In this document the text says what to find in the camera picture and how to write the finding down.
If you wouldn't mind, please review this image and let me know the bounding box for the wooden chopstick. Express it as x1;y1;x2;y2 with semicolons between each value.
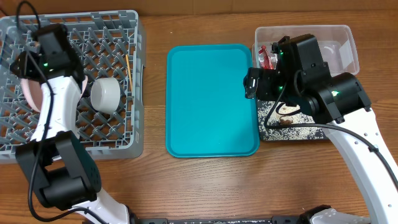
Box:
125;54;133;93

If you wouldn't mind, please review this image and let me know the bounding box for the brown food piece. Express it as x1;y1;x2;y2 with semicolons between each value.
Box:
279;116;294;125

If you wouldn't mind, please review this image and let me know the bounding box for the white rice pile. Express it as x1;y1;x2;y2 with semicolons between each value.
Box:
258;101;327;141

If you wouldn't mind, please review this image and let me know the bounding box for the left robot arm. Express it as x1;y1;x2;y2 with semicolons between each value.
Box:
11;24;134;223

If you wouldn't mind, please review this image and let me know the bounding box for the black tray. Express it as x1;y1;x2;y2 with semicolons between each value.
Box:
257;99;330;142

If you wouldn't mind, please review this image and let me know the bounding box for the grey bowl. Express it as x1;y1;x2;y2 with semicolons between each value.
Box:
90;78;121;114

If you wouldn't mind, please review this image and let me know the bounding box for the white round plate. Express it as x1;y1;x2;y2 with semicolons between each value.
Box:
21;75;88;116

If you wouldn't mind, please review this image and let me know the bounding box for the clear plastic bin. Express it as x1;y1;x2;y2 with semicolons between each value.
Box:
252;25;360;77

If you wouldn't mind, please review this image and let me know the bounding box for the red snack wrapper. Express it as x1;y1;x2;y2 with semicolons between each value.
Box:
258;45;274;70

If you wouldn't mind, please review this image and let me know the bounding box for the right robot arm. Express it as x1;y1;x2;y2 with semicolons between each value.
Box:
243;34;397;223

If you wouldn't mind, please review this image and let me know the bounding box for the teal serving tray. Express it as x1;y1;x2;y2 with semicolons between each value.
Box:
165;44;260;158

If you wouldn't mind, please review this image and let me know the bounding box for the grey dish rack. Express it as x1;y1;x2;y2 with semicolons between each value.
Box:
1;10;146;164

